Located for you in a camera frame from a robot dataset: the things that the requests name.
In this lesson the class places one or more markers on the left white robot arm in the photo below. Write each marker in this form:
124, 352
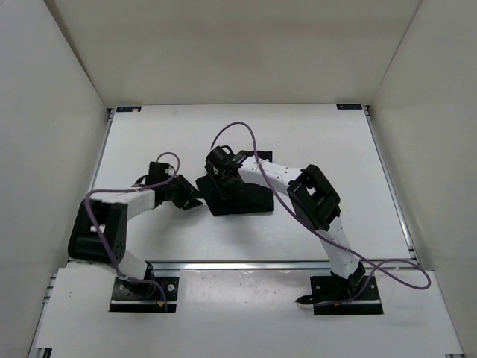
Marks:
100, 229

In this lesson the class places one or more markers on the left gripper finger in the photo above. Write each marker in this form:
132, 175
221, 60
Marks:
187, 190
190, 204

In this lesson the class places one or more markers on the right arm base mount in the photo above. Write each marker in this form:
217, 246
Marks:
328, 298

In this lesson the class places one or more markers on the aluminium front rail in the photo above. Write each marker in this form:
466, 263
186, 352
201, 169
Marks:
284, 265

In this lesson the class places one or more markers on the black pleated skirt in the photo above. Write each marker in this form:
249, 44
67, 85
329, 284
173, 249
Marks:
257, 199

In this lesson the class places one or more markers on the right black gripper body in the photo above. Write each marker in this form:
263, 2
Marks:
227, 189

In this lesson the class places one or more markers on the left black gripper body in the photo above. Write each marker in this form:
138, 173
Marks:
175, 193

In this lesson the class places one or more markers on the left blue corner label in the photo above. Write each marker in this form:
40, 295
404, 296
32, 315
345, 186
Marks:
128, 109

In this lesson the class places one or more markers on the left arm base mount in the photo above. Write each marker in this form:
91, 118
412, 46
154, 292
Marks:
128, 297

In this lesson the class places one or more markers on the blue corner label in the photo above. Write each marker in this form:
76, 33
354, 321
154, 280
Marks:
128, 109
349, 106

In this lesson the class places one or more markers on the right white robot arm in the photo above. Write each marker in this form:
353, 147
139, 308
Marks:
315, 202

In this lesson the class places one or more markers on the right blue corner label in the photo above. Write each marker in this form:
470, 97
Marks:
349, 106

